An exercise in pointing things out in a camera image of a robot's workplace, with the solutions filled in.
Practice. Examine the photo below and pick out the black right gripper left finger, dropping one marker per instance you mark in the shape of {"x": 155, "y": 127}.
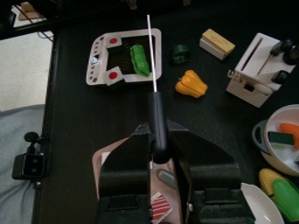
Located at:
{"x": 124, "y": 175}

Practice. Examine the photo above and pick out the pink toy cutting board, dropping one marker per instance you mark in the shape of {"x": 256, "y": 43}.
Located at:
{"x": 155, "y": 182}

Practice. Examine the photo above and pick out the grey fabric cover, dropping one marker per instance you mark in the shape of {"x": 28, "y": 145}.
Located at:
{"x": 18, "y": 175}

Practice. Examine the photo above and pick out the light wooden board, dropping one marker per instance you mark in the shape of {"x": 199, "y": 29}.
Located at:
{"x": 29, "y": 10}

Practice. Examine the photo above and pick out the dark green flat toy piece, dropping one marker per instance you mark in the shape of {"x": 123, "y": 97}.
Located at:
{"x": 280, "y": 138}

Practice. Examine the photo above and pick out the dark green toy pepper piece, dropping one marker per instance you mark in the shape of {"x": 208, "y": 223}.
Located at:
{"x": 180, "y": 54}

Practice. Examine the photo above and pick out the yellow white toy butter block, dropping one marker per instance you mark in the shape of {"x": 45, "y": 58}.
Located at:
{"x": 216, "y": 43}

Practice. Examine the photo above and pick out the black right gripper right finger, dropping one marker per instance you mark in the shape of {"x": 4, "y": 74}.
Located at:
{"x": 209, "y": 180}

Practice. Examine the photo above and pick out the black camera on stand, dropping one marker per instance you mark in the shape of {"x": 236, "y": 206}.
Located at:
{"x": 28, "y": 164}

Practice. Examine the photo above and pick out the white toy pot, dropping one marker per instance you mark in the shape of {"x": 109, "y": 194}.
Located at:
{"x": 272, "y": 157}

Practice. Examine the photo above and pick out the plain white food piece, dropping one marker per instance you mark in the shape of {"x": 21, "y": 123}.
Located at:
{"x": 105, "y": 157}

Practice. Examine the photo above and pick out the yellow green toy corn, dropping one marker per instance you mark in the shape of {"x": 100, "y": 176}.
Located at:
{"x": 284, "y": 195}

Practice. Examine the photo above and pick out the yellow toy bell pepper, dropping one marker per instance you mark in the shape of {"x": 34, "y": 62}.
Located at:
{"x": 191, "y": 84}

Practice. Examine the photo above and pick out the white toy plate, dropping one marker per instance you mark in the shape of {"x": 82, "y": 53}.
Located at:
{"x": 260, "y": 207}

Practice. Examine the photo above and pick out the red striped white food piece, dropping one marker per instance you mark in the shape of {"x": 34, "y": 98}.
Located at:
{"x": 160, "y": 207}

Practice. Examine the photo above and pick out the white toy stove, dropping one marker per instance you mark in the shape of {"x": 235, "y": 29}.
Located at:
{"x": 100, "y": 58}

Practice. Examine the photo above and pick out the orange toy carrot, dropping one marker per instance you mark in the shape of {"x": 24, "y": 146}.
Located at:
{"x": 291, "y": 131}

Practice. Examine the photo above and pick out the green toy pea pod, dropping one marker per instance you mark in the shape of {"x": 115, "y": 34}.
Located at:
{"x": 140, "y": 59}

